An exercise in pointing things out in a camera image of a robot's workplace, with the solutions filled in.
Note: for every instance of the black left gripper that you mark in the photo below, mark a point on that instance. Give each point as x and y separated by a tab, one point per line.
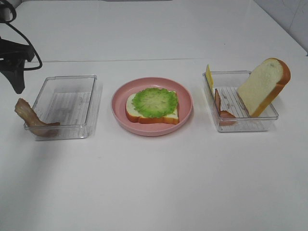
12	62

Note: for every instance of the bacon strip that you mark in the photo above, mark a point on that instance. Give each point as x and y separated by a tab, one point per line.
222	113
24	110

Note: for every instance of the bread slice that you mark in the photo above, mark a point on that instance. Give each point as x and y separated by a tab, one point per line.
135	117
264	84

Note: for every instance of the green lettuce leaf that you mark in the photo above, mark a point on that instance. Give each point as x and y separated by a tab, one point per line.
155	102

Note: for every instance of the yellow cheese slice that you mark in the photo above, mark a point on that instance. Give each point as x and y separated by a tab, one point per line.
208	76

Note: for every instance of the clear plastic left tray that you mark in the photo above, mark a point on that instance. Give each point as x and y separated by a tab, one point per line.
69	105

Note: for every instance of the clear plastic tray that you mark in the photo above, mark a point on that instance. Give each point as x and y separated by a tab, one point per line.
227	83
69	105

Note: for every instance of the pink round plate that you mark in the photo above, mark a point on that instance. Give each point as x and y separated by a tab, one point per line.
119	99

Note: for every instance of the clear plastic right tray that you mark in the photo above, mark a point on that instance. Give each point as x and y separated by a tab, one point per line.
227	83

